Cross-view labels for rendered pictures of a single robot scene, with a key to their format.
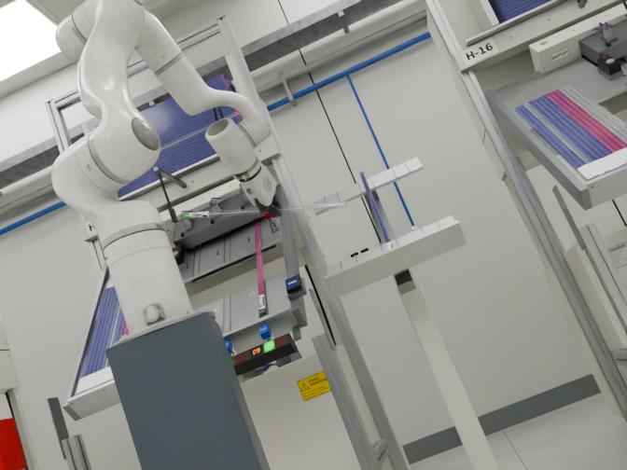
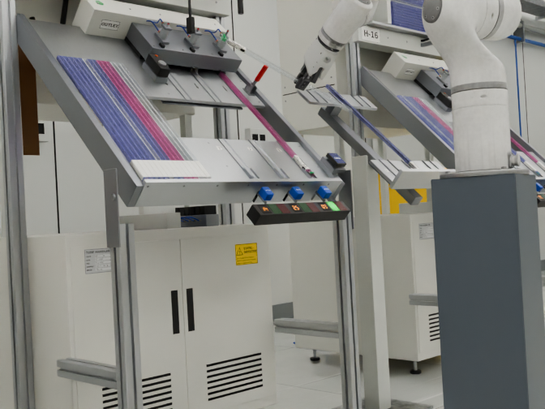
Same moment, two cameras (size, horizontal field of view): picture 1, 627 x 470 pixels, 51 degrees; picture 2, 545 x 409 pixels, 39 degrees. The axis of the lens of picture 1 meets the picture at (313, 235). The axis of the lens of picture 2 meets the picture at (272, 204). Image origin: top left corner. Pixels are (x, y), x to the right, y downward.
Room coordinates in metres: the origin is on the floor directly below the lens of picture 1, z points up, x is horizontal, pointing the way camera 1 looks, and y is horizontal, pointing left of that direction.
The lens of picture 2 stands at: (0.52, 1.92, 0.64)
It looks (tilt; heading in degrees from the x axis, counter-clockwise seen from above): 1 degrees up; 308
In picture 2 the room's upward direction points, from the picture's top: 3 degrees counter-clockwise
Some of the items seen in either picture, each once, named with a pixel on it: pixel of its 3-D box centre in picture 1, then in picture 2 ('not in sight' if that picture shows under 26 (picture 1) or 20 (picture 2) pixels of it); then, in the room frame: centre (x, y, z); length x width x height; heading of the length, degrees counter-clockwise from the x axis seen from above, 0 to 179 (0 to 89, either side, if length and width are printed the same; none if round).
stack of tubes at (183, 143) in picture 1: (178, 140); not in sight; (2.24, 0.33, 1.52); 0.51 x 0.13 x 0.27; 83
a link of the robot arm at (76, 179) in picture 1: (104, 194); (464, 37); (1.20, 0.35, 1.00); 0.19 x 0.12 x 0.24; 66
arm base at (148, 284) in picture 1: (150, 288); (481, 135); (1.19, 0.32, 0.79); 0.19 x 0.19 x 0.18
